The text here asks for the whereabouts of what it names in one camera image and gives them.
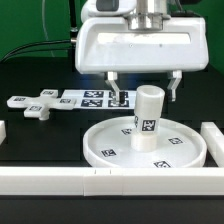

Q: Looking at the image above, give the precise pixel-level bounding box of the white cross-shaped table base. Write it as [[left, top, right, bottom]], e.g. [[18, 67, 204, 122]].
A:
[[7, 89, 76, 121]]

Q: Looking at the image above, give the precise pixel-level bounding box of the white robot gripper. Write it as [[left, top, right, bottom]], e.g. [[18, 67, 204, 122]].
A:
[[75, 17, 209, 105]]

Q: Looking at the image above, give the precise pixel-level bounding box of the white round table top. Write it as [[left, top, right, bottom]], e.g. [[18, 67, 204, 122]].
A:
[[83, 116, 207, 168]]

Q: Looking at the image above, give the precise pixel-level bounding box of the thin white cable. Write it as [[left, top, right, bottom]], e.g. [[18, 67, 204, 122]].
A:
[[41, 0, 56, 58]]

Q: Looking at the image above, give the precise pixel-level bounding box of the black cable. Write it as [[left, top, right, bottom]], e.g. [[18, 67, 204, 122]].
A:
[[0, 38, 79, 63]]

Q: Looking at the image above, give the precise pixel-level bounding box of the white rail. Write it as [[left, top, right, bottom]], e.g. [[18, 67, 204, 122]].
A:
[[0, 120, 6, 145], [0, 167, 224, 196], [201, 122, 224, 168]]

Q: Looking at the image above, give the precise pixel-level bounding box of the black vertical cable connector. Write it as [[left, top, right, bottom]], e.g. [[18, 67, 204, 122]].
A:
[[68, 0, 78, 40]]

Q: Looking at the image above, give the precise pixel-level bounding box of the white front rail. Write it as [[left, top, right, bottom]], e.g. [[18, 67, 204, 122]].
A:
[[0, 167, 224, 196]]

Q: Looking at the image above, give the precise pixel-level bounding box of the white marker plate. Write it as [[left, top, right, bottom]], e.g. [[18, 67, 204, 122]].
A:
[[62, 90, 136, 109]]

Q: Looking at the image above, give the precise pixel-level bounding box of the white left rail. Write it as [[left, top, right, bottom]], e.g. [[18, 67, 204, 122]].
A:
[[0, 120, 6, 145]]

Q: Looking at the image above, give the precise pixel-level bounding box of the white right rail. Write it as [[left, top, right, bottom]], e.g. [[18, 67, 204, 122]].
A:
[[201, 122, 224, 168]]

